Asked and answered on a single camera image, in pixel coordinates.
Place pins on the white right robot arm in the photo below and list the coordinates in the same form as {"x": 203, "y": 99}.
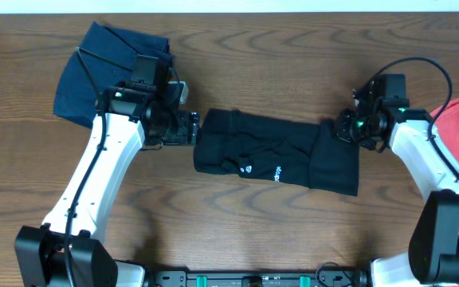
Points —
{"x": 432, "y": 257}

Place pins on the folded navy blue garment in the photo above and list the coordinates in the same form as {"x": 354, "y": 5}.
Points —
{"x": 108, "y": 57}

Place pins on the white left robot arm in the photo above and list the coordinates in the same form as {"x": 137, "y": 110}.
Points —
{"x": 67, "y": 249}

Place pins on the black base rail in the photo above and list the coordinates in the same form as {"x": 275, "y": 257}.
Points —
{"x": 328, "y": 274}

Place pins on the black polo shirt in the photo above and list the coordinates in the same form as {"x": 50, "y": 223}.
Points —
{"x": 258, "y": 147}

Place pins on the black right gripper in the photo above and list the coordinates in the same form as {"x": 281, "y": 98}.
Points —
{"x": 341, "y": 130}

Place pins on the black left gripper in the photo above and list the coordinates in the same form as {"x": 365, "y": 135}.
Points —
{"x": 192, "y": 128}

